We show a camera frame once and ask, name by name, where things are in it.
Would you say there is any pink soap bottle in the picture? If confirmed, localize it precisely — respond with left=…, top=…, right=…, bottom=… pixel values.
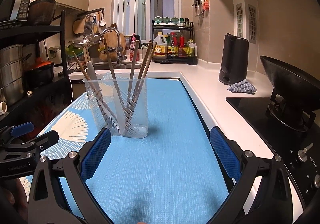
left=129, top=33, right=136, bottom=61

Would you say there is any dark bowl on shelf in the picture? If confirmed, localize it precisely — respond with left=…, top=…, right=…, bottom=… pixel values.
left=27, top=0, right=57, bottom=26

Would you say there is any chrome kitchen faucet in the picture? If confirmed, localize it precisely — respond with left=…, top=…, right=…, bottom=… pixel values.
left=98, top=27, right=126, bottom=65

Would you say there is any clear plastic utensil holder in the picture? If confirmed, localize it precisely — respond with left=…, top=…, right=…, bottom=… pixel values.
left=83, top=73, right=149, bottom=138

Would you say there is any wooden chopstick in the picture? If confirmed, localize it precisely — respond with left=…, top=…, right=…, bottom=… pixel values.
left=130, top=41, right=153, bottom=113
left=103, top=37, right=126, bottom=116
left=125, top=41, right=154, bottom=131
left=127, top=40, right=140, bottom=108
left=73, top=52, right=118, bottom=126
left=82, top=46, right=91, bottom=66

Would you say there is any black spice rack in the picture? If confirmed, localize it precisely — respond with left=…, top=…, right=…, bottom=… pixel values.
left=152, top=17, right=198, bottom=65

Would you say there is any black gas stove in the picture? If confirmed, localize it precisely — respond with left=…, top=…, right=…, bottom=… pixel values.
left=226, top=97, right=319, bottom=208

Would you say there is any black electric kettle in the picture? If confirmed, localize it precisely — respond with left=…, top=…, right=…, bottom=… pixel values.
left=219, top=33, right=249, bottom=85

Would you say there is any yellow label oil jug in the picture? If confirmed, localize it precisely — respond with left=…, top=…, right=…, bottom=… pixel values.
left=153, top=32, right=168, bottom=61

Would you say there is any steel stock pot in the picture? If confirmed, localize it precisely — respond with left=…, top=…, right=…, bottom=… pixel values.
left=1, top=45, right=23, bottom=106

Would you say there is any orange lidded black pot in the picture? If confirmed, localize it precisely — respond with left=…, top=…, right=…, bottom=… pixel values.
left=22, top=57, right=54, bottom=92

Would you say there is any black shelf unit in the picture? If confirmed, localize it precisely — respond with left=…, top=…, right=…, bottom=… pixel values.
left=0, top=10, right=73, bottom=124

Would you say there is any blue patterned table mat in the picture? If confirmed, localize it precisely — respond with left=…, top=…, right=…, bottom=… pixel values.
left=18, top=72, right=232, bottom=224

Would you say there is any blue checkered cloth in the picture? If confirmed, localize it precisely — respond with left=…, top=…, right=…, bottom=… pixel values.
left=227, top=79, right=257, bottom=94

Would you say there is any black wok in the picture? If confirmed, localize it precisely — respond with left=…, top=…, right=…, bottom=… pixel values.
left=260, top=55, right=319, bottom=111

